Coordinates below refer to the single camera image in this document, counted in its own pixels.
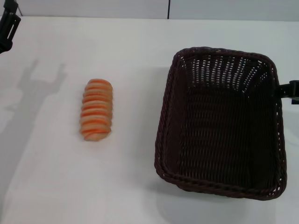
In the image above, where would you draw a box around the dark brown woven basket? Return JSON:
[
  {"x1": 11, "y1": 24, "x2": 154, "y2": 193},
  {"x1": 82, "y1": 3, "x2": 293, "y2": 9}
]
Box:
[{"x1": 154, "y1": 46, "x2": 288, "y2": 202}]

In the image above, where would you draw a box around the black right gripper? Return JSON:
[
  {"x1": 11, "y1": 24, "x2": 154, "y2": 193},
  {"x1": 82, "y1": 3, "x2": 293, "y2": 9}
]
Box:
[{"x1": 275, "y1": 80, "x2": 299, "y2": 105}]

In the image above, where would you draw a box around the orange striped bread roll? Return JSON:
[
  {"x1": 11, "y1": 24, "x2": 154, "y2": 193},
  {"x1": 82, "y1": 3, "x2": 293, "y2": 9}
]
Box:
[{"x1": 78, "y1": 78, "x2": 115, "y2": 142}]

